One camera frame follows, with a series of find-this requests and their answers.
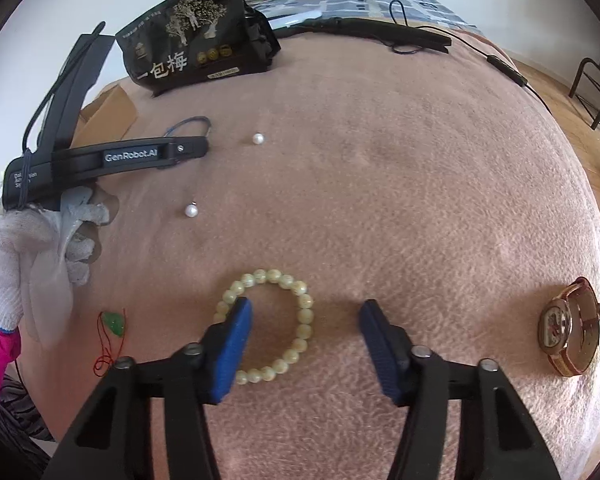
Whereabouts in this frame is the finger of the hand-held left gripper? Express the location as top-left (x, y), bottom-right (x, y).
top-left (159, 135), bottom-right (211, 167)

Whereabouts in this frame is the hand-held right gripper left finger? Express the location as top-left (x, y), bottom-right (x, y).
top-left (42, 296), bottom-right (255, 480)

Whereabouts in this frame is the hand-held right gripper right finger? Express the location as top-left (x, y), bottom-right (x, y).
top-left (357, 299), bottom-right (563, 480)

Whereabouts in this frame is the blue bangle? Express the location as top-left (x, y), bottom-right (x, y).
top-left (164, 115), bottom-right (214, 139)

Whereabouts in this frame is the cardboard box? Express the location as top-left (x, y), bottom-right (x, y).
top-left (72, 85), bottom-right (141, 149)

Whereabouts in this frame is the cream bead bracelet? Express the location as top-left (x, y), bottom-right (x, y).
top-left (213, 268), bottom-right (315, 386)

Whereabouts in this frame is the green jade pendant red cord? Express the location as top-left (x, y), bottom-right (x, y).
top-left (94, 310), bottom-right (129, 377)

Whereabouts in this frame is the brown strap wristwatch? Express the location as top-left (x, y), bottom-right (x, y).
top-left (537, 276), bottom-right (600, 377)

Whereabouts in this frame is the person's left hand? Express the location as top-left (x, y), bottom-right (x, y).
top-left (0, 187), bottom-right (118, 334)

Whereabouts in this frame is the black snack bag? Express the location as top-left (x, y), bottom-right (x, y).
top-left (115, 0), bottom-right (273, 99)

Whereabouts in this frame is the dark striped clothing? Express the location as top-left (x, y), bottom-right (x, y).
top-left (0, 374), bottom-right (57, 445)

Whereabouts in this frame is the black hair straightener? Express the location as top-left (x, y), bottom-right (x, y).
top-left (275, 16), bottom-right (453, 55)

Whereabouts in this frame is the blue checked bed sheet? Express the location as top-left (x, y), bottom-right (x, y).
top-left (240, 0), bottom-right (486, 36)

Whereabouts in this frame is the low black metal rack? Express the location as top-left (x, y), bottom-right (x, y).
top-left (569, 57), bottom-right (600, 141)

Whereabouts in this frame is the black cable with switch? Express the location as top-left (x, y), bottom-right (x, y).
top-left (387, 0), bottom-right (553, 113)

